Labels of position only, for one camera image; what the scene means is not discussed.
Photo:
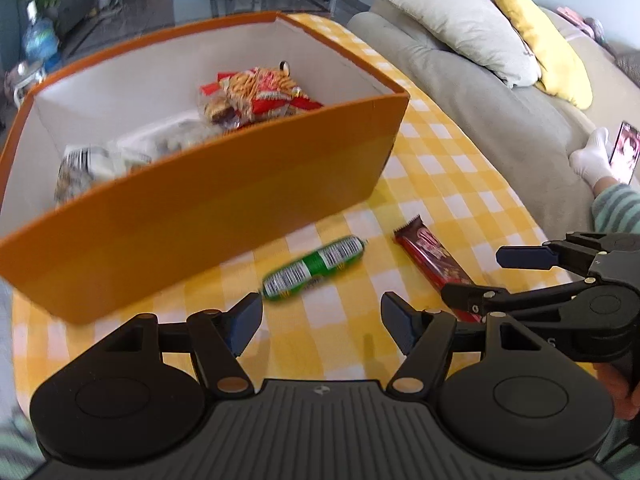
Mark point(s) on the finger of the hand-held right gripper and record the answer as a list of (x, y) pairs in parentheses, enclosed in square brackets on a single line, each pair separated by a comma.
[(470, 297), (525, 257)]

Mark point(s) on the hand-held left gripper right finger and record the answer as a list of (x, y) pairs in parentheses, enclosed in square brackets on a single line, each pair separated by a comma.
[(397, 322)]

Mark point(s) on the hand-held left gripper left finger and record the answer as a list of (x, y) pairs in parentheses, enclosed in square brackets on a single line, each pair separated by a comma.
[(247, 319)]

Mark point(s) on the dark red chocolate bar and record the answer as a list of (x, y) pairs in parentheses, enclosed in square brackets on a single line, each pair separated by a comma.
[(430, 255)]

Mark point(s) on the green roll packet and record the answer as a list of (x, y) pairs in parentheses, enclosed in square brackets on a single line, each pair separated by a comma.
[(315, 267)]

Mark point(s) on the orange cardboard box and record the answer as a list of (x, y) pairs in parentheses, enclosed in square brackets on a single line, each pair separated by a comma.
[(225, 200)]

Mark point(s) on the clear bag of white candies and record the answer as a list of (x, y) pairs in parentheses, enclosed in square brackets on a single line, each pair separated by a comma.
[(175, 135)]

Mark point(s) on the brown snack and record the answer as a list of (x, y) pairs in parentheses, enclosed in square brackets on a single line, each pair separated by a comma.
[(217, 110)]

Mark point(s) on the black and white printed packet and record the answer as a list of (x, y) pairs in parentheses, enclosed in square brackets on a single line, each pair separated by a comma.
[(80, 170)]

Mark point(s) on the red noodle snack packet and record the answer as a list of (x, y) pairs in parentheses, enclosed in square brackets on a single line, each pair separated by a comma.
[(255, 87)]

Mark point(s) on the person's right hand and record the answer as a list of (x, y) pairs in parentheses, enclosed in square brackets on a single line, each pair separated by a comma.
[(617, 390)]

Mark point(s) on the yellow checked tablecloth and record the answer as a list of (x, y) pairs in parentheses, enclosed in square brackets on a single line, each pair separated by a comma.
[(450, 195)]

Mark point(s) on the person's striped trouser leg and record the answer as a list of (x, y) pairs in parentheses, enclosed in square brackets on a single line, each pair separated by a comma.
[(617, 210)]

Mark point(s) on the person's foot in white sock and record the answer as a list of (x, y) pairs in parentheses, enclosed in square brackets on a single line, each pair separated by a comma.
[(592, 160)]

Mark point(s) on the beige sofa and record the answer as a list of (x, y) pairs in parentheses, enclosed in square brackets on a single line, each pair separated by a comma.
[(500, 120)]

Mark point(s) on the smartphone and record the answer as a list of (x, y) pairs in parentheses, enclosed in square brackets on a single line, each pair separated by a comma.
[(625, 152)]

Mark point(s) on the yellow pillow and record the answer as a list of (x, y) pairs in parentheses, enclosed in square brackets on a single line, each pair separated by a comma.
[(540, 45)]

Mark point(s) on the grey patterned cushion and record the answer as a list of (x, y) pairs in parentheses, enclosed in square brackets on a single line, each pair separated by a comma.
[(630, 67)]

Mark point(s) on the grey pillow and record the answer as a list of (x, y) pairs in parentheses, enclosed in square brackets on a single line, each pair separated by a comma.
[(465, 25)]

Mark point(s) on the pink plush item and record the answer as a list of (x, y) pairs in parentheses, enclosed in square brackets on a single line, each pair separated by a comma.
[(575, 15)]

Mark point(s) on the person's striped garment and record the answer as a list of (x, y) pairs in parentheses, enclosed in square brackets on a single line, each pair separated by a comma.
[(12, 440)]

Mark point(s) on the blue water bottle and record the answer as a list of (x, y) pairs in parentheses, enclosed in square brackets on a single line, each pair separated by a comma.
[(40, 42)]

